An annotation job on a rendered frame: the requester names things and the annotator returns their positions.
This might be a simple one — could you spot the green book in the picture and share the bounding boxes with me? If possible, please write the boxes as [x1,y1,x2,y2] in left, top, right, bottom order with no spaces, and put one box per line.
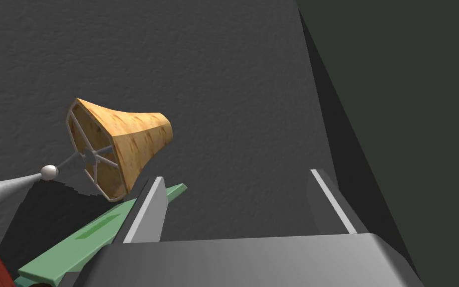
[13,183,188,287]

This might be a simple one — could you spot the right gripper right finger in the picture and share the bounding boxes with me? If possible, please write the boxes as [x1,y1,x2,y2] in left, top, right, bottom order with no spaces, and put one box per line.
[307,169,369,236]

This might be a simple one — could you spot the table lamp with tan shade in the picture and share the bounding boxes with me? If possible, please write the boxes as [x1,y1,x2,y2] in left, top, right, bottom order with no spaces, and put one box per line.
[0,98,174,231]

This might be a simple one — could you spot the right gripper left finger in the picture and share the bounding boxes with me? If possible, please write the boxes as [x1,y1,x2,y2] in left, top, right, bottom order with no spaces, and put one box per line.
[122,176,169,244]

